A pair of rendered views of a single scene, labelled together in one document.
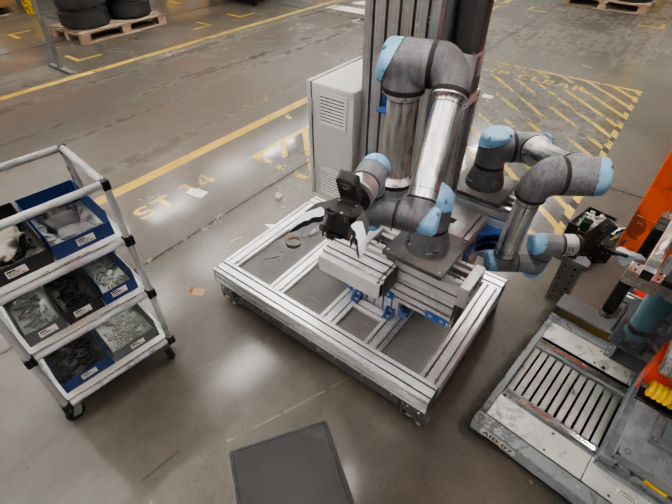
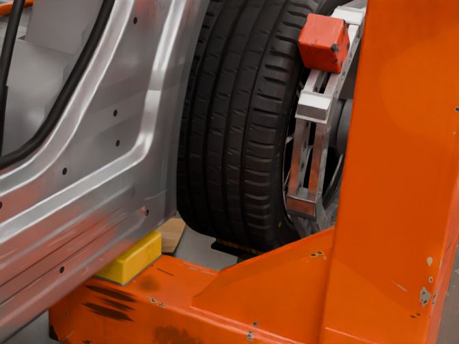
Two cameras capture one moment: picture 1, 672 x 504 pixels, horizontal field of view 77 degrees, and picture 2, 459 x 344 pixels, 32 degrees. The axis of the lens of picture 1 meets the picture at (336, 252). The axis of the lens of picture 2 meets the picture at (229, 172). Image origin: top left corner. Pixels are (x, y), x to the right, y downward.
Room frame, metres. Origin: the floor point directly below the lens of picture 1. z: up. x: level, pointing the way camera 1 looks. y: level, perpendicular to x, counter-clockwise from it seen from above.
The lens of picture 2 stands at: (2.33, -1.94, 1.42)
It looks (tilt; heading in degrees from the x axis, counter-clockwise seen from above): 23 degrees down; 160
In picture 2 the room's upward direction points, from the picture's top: 5 degrees clockwise
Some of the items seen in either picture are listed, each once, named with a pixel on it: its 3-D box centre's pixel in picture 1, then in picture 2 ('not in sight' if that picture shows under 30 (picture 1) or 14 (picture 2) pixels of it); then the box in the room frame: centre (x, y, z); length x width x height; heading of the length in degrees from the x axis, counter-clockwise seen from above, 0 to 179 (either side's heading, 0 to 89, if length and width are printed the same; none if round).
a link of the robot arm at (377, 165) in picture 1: (370, 175); not in sight; (0.91, -0.09, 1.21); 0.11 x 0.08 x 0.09; 158
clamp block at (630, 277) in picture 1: (643, 278); not in sight; (0.84, -0.86, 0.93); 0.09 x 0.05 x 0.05; 46
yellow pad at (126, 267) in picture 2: not in sight; (113, 248); (1.05, -1.69, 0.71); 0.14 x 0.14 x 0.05; 46
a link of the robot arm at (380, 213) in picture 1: (375, 209); not in sight; (0.91, -0.10, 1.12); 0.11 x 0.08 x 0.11; 68
